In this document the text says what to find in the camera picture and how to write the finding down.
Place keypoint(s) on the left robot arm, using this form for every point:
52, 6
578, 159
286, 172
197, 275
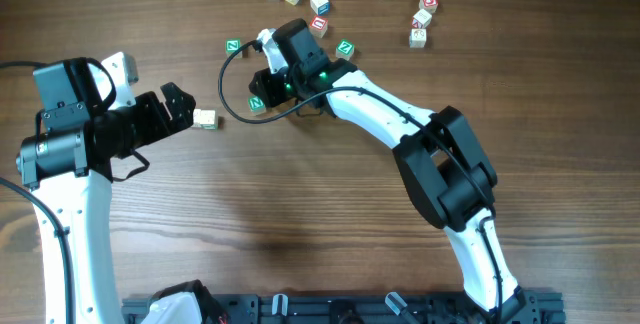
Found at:
90, 116

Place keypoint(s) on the white block green side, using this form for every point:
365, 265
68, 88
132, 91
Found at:
208, 119

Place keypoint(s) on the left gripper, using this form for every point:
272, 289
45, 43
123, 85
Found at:
157, 124

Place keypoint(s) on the red U block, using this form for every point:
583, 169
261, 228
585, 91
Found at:
318, 26

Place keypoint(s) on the green Z block left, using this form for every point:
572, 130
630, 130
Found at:
233, 46

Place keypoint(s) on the white block dotted face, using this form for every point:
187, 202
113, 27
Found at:
197, 118

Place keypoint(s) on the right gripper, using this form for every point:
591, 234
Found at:
264, 79

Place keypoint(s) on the red letter block right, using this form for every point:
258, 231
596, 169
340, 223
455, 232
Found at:
429, 5

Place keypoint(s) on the white block red side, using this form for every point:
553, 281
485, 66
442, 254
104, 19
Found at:
421, 19

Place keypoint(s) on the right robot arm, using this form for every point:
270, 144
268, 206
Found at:
447, 175

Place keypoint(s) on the white picture block right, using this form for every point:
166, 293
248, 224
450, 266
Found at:
418, 38

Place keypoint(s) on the green Z block centre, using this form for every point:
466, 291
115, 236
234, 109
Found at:
345, 50

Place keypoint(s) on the green N block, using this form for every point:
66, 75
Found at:
256, 106

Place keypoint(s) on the green z block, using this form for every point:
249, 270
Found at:
345, 50
233, 46

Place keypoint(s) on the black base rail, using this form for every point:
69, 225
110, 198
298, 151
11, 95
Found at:
527, 307

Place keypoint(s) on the plain wooden block blue side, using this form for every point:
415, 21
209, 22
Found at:
320, 7

